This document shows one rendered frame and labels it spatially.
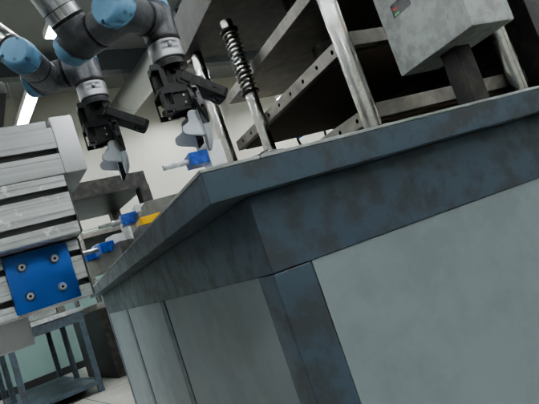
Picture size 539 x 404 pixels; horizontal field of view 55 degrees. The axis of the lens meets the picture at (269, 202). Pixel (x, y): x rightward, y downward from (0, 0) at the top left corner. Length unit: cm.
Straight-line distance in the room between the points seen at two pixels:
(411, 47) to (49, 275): 119
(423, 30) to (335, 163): 102
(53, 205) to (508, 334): 65
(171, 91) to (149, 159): 826
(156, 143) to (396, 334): 899
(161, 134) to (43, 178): 883
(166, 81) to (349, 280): 68
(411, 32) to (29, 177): 116
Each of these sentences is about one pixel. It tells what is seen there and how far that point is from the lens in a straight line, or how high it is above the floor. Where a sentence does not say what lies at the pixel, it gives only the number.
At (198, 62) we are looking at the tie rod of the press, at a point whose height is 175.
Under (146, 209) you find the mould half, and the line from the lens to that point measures 118.
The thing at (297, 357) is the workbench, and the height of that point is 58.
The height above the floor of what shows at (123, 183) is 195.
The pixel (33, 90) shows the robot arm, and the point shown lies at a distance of 147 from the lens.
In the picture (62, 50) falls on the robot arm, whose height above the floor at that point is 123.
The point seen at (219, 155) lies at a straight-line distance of 111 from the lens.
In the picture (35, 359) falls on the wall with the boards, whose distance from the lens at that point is 840.
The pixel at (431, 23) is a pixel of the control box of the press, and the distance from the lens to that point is 157.
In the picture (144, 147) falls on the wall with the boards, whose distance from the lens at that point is 943.
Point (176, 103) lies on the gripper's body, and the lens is 112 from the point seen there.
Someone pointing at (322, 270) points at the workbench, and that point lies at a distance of 60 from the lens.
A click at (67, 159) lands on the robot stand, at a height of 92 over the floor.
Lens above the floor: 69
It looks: 5 degrees up
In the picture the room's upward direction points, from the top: 19 degrees counter-clockwise
